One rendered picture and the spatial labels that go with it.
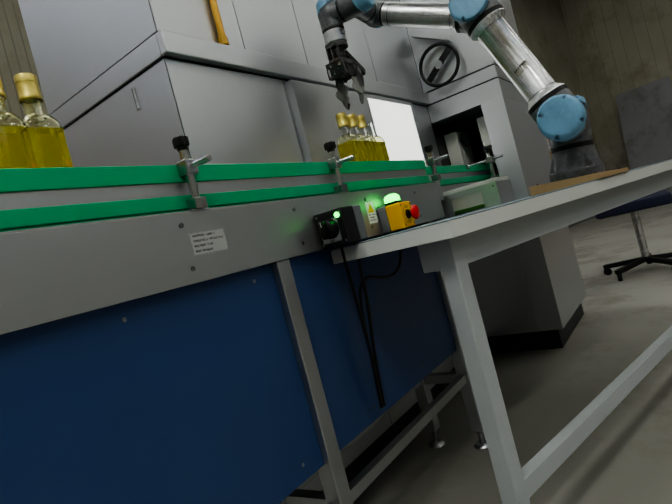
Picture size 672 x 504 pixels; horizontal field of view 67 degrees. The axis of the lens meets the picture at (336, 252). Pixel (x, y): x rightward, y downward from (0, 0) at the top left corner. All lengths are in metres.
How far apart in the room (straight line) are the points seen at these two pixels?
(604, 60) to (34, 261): 11.76
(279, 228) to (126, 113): 0.68
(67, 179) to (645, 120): 11.15
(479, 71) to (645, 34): 9.36
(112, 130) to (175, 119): 0.28
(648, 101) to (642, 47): 1.05
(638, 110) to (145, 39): 10.71
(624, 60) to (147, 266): 11.50
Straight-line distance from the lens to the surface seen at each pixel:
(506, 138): 2.60
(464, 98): 2.68
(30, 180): 0.81
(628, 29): 12.03
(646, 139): 11.51
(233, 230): 0.96
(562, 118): 1.50
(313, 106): 1.80
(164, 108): 1.44
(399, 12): 1.86
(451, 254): 1.01
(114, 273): 0.80
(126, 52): 1.57
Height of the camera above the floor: 0.76
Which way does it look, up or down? 1 degrees down
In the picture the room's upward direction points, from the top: 15 degrees counter-clockwise
